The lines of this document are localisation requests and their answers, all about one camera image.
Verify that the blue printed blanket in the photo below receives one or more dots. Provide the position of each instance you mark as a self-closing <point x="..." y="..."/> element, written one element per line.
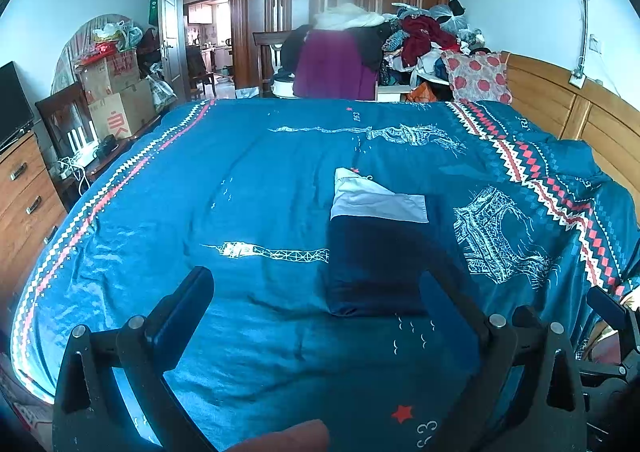
<point x="240" y="182"/>

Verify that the large cardboard box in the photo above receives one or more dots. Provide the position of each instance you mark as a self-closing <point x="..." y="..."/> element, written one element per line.
<point x="125" y="112"/>

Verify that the wooden dresser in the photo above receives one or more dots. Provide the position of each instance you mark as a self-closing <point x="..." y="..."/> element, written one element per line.
<point x="25" y="202"/>

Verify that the plastic bags on boxes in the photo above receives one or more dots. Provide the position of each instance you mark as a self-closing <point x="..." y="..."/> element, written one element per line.
<point x="117" y="35"/>

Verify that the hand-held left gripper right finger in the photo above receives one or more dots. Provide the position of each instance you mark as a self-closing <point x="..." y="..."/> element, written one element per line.
<point x="452" y="304"/>

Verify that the white wall switch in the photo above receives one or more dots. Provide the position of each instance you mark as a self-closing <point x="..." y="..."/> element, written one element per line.
<point x="596" y="43"/>

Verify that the round folding tabletop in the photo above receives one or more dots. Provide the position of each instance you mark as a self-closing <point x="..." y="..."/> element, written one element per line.
<point x="72" y="47"/>

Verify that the wooden door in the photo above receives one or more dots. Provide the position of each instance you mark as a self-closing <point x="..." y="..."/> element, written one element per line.
<point x="170" y="32"/>

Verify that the dark blue denim shirt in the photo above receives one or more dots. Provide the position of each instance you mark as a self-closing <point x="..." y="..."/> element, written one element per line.
<point x="375" y="257"/>

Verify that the white cloth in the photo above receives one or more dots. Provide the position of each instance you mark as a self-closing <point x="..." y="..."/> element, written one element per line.
<point x="350" y="17"/>

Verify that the pile of clothes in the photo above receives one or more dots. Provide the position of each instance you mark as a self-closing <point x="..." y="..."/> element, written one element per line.
<point x="425" y="37"/>

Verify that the black television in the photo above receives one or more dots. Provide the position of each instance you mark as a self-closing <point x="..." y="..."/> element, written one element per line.
<point x="14" y="105"/>

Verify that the wooden headboard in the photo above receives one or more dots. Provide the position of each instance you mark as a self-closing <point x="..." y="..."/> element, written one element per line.
<point x="550" y="102"/>

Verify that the green wall hanging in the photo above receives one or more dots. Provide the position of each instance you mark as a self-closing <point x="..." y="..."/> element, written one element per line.
<point x="154" y="10"/>

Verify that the person's left hand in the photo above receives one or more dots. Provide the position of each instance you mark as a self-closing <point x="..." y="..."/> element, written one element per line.
<point x="285" y="438"/>

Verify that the white round appliance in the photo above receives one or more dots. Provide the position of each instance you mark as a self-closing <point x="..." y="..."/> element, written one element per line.
<point x="284" y="85"/>

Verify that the red floral pillow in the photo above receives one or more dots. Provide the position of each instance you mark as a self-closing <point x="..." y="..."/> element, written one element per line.
<point x="477" y="77"/>

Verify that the white plastic bag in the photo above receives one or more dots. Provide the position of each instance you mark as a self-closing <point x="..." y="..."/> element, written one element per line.
<point x="162" y="92"/>

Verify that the white router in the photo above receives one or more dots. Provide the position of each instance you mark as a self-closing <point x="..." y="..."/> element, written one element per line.
<point x="82" y="142"/>

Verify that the white wall socket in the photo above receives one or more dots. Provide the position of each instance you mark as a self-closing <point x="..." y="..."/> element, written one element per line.
<point x="577" y="80"/>

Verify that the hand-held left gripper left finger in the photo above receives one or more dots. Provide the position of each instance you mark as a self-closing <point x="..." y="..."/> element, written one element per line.
<point x="186" y="299"/>

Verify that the white power strip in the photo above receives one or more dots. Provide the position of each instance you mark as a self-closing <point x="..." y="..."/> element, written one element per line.
<point x="66" y="168"/>

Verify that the orange bag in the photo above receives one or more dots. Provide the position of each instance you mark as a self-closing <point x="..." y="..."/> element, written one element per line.
<point x="422" y="93"/>

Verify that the purple coat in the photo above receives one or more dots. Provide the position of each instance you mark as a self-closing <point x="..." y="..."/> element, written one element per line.
<point x="335" y="65"/>

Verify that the small cardboard box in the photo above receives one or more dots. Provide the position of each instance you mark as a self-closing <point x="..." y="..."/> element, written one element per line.
<point x="107" y="75"/>

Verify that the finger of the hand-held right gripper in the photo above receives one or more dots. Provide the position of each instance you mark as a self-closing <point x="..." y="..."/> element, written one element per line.
<point x="612" y="312"/>

